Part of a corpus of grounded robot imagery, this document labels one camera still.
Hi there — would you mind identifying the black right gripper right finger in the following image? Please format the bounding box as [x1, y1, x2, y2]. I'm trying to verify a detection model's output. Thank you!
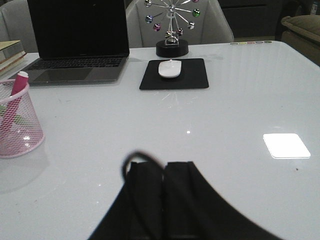
[163, 161, 278, 240]

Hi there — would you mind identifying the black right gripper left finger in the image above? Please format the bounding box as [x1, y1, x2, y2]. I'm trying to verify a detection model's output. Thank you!
[89, 161, 163, 240]

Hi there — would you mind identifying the green highlighter pen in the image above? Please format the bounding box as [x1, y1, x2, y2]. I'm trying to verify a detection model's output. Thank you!
[0, 105, 29, 126]

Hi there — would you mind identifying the pink highlighter pen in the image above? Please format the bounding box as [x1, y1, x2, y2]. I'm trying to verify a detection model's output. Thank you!
[0, 71, 29, 133]

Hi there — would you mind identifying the pink mesh pen holder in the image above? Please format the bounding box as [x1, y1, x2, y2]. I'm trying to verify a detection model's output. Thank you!
[0, 79, 45, 159]

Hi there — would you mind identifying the black mouse pad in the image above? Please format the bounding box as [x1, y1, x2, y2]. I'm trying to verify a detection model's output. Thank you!
[139, 58, 209, 90]

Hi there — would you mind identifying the white computer mouse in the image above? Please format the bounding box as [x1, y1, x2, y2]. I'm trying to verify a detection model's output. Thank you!
[158, 59, 182, 79]

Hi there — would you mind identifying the ferris wheel desk ornament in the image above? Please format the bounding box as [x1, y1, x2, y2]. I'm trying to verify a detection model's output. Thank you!
[144, 0, 201, 58]

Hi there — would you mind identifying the grey open laptop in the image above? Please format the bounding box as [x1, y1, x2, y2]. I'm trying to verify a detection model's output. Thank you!
[24, 0, 130, 86]

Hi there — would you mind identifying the right grey armchair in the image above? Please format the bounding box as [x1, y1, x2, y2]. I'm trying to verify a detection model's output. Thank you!
[125, 0, 234, 48]

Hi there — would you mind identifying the grey armchair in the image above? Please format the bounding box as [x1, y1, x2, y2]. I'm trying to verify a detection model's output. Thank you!
[125, 0, 234, 48]
[0, 0, 38, 53]

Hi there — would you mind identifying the bottom yellow book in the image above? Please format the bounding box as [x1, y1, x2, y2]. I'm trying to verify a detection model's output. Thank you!
[0, 59, 24, 76]

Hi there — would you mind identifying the yellow book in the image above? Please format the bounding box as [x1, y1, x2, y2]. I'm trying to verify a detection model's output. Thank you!
[0, 59, 24, 76]
[0, 40, 24, 63]

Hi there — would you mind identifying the middle white book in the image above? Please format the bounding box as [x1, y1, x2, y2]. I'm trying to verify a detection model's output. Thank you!
[0, 51, 27, 69]

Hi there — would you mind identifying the top yellow book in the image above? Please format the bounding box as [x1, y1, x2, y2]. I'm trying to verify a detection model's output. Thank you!
[0, 40, 24, 63]

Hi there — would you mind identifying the olive cushion seat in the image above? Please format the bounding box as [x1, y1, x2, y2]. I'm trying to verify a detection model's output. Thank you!
[281, 15, 320, 65]

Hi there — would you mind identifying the left grey armchair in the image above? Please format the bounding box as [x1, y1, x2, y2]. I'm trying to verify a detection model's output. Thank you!
[0, 0, 38, 53]

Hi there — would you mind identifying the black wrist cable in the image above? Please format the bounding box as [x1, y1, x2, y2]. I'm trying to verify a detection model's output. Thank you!
[121, 149, 176, 240]

